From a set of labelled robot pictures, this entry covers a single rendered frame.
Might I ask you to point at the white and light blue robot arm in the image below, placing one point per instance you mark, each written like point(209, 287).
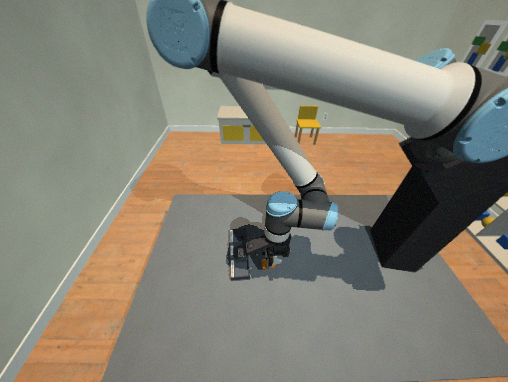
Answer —
point(460, 107)

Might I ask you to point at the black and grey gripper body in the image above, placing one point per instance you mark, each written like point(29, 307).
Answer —
point(279, 248)

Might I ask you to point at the dark grey bins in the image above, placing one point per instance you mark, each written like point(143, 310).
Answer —
point(239, 266)

